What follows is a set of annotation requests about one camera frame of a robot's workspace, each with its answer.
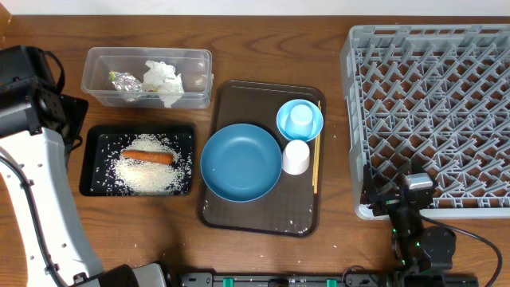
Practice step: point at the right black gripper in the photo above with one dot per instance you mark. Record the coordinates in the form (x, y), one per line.
(369, 195)

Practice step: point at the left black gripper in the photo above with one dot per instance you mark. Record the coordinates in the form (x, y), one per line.
(74, 108)

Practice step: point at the yellow foil snack wrapper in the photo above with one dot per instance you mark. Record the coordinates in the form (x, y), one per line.
(127, 85)

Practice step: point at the orange carrot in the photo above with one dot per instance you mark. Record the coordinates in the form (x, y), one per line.
(149, 156)

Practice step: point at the white tissue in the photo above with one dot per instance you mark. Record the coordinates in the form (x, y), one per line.
(161, 78)

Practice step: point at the pile of white rice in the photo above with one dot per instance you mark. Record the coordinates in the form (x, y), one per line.
(114, 174)

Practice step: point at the dark blue plate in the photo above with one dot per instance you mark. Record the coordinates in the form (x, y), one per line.
(241, 163)

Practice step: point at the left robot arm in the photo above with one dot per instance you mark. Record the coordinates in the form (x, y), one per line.
(40, 127)

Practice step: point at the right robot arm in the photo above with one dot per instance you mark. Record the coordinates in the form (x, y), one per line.
(425, 252)

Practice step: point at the grey dishwasher rack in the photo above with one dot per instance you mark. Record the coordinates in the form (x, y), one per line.
(437, 94)

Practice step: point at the black rectangular tray bin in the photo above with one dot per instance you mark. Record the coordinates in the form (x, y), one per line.
(95, 132)

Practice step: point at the wooden chopstick right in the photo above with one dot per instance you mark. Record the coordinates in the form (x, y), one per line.
(319, 107)

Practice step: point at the wooden chopstick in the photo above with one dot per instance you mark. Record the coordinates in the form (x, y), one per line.
(319, 107)
(315, 161)

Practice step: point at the wooden chopstick left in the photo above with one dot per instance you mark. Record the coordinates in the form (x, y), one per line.
(315, 161)

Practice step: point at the white pink cup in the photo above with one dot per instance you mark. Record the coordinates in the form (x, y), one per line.
(296, 157)

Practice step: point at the light blue cup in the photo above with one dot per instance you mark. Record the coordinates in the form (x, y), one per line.
(299, 122)

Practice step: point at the light blue bowl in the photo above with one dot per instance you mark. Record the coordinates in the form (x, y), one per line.
(282, 115)

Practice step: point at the clear plastic bin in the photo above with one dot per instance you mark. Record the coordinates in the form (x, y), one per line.
(142, 77)

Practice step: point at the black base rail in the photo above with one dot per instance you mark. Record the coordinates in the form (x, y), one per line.
(349, 279)

